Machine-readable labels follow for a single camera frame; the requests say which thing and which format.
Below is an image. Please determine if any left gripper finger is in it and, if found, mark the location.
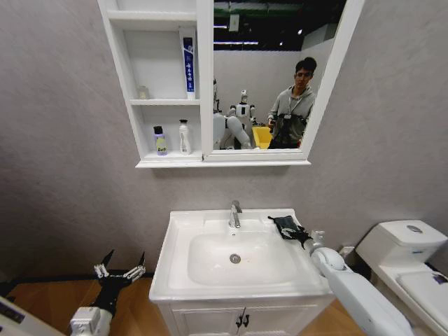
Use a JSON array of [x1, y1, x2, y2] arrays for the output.
[[93, 249, 116, 279], [124, 251, 146, 282]]

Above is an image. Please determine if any dark grey towel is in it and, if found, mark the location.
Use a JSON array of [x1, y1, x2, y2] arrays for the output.
[[267, 214, 305, 242]]

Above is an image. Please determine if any white ceramic washbasin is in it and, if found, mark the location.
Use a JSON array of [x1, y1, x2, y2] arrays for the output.
[[148, 208, 334, 302]]

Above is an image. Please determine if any white vanity cabinet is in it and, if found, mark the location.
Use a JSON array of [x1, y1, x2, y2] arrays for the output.
[[155, 293, 337, 336]]

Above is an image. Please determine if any cabinet mirror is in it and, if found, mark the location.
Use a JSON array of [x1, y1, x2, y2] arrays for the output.
[[213, 0, 348, 152]]

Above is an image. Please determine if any chrome faucet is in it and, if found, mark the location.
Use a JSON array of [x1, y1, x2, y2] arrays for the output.
[[228, 199, 244, 230]]

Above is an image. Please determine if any yellow bin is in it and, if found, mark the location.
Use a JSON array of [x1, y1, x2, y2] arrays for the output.
[[251, 126, 274, 151]]

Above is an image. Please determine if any white toilet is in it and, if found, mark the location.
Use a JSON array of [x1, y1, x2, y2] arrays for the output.
[[354, 219, 448, 336]]

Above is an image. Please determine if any purple bottle black cap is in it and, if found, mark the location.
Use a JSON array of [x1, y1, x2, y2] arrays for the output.
[[152, 125, 169, 155]]

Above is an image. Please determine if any white bottle black cap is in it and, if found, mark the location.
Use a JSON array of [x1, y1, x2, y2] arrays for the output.
[[178, 119, 194, 155]]

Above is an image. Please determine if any blue white toothpaste tube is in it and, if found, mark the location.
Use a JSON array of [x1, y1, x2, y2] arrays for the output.
[[182, 36, 196, 101]]

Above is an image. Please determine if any white wall cabinet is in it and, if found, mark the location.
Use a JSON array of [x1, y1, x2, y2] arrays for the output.
[[96, 0, 365, 170]]

